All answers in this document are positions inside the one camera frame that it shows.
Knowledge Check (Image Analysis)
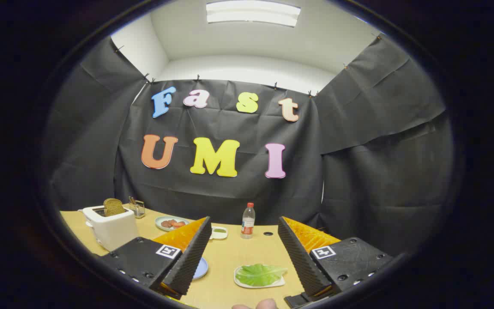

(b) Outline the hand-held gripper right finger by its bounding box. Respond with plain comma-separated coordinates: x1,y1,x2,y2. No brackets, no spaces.
277,216,396,309

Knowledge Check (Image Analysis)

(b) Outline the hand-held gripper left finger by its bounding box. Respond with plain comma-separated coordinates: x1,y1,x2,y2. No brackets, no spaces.
96,216,213,301

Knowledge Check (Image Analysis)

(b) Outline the green lettuce leaf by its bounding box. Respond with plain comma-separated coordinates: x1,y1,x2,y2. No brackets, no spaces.
239,264,288,287

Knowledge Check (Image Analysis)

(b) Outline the brown toast bread slice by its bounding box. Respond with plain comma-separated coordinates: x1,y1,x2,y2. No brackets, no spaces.
103,198,126,217

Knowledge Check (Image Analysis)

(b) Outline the light blue plate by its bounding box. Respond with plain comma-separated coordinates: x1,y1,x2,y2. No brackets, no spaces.
192,257,209,280

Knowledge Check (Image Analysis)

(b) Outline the pale green plate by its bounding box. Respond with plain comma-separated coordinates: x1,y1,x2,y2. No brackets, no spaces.
155,215,190,232

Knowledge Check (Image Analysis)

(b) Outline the white square plate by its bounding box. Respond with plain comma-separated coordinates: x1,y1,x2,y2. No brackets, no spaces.
234,264,286,289

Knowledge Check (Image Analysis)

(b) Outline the clear red-capped water bottle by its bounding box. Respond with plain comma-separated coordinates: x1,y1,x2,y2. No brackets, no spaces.
241,203,256,239

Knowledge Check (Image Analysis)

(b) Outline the glass utensil holder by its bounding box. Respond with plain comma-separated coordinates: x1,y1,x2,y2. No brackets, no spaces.
128,197,146,219

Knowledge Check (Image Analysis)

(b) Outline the white toaster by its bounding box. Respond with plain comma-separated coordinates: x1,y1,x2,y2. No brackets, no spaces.
78,205,139,252

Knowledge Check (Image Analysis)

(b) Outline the ceiling light panel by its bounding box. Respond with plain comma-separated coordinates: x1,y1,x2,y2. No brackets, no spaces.
206,0,301,27

